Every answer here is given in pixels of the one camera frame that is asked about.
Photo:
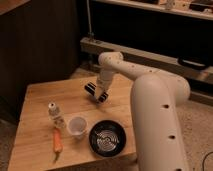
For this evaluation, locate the wooden table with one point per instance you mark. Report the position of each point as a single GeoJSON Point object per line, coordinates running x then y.
{"type": "Point", "coordinates": [33, 147]}

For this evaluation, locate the wooden shelf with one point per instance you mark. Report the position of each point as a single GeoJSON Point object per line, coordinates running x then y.
{"type": "Point", "coordinates": [176, 7]}

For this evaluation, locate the white bottle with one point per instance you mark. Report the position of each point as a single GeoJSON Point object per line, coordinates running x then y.
{"type": "Point", "coordinates": [55, 115]}

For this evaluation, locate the long metal beam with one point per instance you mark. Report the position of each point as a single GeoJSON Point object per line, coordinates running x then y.
{"type": "Point", "coordinates": [147, 58]}

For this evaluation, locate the vertical metal pole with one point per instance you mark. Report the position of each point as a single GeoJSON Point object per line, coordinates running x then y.
{"type": "Point", "coordinates": [90, 32]}

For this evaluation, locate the black handle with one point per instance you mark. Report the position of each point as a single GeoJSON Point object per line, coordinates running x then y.
{"type": "Point", "coordinates": [191, 65]}

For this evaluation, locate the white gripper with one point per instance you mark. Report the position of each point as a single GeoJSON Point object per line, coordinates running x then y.
{"type": "Point", "coordinates": [103, 84]}

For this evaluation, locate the orange carrot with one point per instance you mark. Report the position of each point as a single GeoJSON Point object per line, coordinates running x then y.
{"type": "Point", "coordinates": [57, 143]}

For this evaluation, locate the clear plastic cup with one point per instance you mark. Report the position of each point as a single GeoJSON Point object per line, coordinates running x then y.
{"type": "Point", "coordinates": [76, 127]}

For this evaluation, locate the metal whisk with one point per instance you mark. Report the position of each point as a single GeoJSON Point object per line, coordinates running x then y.
{"type": "Point", "coordinates": [106, 140]}

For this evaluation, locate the black bowl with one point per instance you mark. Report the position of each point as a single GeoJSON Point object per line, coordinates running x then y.
{"type": "Point", "coordinates": [110, 125]}

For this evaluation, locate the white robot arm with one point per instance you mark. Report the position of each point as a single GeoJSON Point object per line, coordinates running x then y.
{"type": "Point", "coordinates": [154, 96]}

